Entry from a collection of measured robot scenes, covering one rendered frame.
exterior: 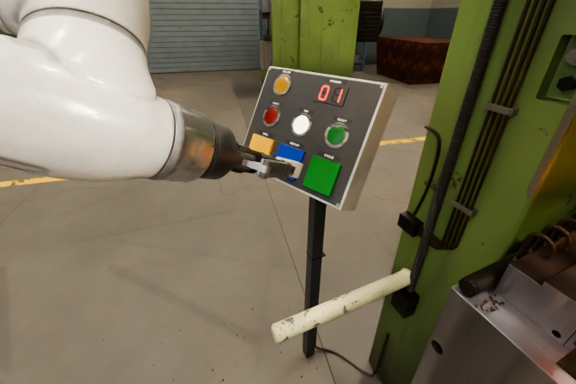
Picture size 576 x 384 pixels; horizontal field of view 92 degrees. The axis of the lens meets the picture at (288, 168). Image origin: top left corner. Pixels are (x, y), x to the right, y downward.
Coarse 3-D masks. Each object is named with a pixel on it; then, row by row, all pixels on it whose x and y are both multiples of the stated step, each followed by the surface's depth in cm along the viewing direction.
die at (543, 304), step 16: (560, 240) 48; (528, 256) 45; (560, 256) 45; (512, 272) 43; (528, 272) 42; (544, 272) 42; (560, 272) 42; (496, 288) 46; (512, 288) 44; (528, 288) 42; (544, 288) 40; (560, 288) 38; (512, 304) 44; (528, 304) 42; (544, 304) 40; (560, 304) 38; (544, 320) 40; (560, 320) 39
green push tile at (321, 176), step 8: (312, 160) 63; (320, 160) 62; (328, 160) 61; (312, 168) 63; (320, 168) 62; (328, 168) 61; (336, 168) 60; (312, 176) 63; (320, 176) 62; (328, 176) 60; (336, 176) 60; (304, 184) 64; (312, 184) 62; (320, 184) 61; (328, 184) 60; (320, 192) 61; (328, 192) 60
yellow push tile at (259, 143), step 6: (252, 138) 75; (258, 138) 74; (264, 138) 72; (252, 144) 75; (258, 144) 73; (264, 144) 72; (270, 144) 71; (258, 150) 73; (264, 150) 72; (270, 150) 71
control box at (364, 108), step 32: (288, 96) 71; (352, 96) 60; (384, 96) 57; (256, 128) 76; (288, 128) 69; (320, 128) 64; (352, 128) 59; (384, 128) 63; (352, 160) 58; (352, 192) 61
